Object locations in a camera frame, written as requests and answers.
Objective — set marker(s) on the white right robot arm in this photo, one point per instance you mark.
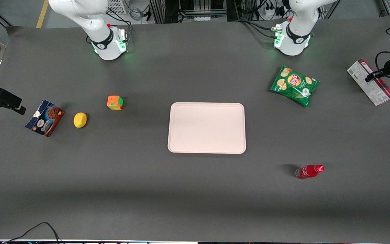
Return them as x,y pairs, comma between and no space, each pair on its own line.
96,23

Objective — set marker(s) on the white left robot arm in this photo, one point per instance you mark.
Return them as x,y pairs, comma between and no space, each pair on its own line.
296,37

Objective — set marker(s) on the red cookie box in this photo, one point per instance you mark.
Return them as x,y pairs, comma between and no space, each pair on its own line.
361,73

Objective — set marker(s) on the blue chocolate cookie box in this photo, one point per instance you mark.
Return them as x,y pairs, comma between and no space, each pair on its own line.
45,118

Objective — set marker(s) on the white perforated box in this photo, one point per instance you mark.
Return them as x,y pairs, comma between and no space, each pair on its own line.
117,6

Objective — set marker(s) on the pale pink plastic tray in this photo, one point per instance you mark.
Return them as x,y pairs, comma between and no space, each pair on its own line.
207,128

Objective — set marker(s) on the yellow lemon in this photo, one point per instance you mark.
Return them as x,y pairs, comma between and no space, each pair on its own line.
80,120

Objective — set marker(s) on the green potato chips bag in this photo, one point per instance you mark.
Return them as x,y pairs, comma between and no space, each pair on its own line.
295,85

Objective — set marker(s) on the orange green puzzle cube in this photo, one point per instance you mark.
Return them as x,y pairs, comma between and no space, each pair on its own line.
114,102

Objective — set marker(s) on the white power strip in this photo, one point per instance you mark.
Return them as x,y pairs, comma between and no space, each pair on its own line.
273,12

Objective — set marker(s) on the red soda bottle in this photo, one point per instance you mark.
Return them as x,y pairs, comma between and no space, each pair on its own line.
308,171

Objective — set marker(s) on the dark grey table mat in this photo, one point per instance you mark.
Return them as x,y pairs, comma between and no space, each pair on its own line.
195,189

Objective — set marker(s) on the black metal rack frame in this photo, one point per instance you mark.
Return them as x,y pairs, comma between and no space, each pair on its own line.
164,10

